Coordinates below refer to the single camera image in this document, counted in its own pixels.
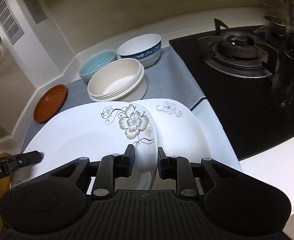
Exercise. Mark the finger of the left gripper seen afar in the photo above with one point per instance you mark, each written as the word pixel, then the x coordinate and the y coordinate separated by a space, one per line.
pixel 25 159

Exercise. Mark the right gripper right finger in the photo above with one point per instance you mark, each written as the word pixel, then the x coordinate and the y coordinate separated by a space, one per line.
pixel 179 169

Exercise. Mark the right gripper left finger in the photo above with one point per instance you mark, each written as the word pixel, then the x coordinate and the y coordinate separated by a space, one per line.
pixel 110 168

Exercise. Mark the large white square plate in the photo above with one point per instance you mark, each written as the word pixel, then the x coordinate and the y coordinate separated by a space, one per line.
pixel 192 134

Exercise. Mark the white floral square plate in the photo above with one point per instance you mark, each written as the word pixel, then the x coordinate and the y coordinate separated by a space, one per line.
pixel 95 130

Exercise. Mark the orange round plate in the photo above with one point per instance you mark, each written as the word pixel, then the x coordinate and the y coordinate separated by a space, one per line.
pixel 50 103

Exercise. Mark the cream bowls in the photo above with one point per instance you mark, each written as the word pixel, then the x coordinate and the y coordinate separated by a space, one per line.
pixel 121 80

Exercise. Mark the light blue ceramic bowl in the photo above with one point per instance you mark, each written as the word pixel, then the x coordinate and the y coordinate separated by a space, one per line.
pixel 95 63

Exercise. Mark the white bowl blue pattern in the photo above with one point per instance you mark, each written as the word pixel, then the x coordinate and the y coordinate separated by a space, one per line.
pixel 144 48

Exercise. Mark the grey dish mat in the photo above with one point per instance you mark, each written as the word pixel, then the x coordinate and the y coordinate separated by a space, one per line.
pixel 169 78

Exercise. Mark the grey vent grille near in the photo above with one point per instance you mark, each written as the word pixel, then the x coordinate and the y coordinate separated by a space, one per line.
pixel 9 22

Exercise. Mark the grey vent grille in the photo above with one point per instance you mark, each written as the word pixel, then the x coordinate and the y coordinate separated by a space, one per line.
pixel 36 11
pixel 9 22

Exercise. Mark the grey vent grille far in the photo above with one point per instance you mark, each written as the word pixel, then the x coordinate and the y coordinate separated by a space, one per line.
pixel 36 11

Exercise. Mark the metal pot on stove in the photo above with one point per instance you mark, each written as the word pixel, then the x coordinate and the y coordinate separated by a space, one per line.
pixel 278 26

